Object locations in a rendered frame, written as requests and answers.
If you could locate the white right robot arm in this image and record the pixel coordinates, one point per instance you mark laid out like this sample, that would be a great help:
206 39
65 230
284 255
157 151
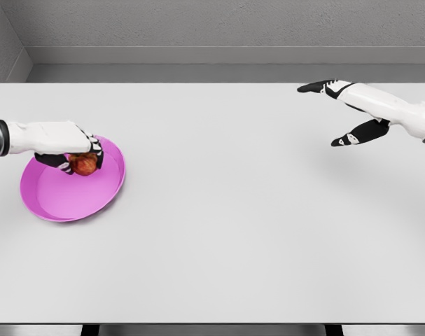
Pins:
419 120

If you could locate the pink round plate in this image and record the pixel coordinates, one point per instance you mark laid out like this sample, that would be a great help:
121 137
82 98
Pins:
74 192

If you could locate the red apple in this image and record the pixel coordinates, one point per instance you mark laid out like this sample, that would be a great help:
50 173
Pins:
83 164

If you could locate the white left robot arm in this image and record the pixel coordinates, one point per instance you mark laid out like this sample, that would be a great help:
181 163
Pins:
12 138

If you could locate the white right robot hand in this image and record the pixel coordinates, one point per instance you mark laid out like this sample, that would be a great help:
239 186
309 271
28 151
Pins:
364 99

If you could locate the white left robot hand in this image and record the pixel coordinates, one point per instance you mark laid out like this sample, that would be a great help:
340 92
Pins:
63 138

